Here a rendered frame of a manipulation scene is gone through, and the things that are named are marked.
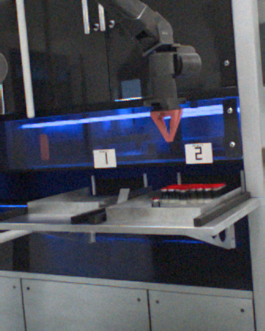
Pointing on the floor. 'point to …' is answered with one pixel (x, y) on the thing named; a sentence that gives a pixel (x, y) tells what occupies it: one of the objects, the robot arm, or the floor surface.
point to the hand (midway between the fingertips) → (169, 138)
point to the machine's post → (251, 125)
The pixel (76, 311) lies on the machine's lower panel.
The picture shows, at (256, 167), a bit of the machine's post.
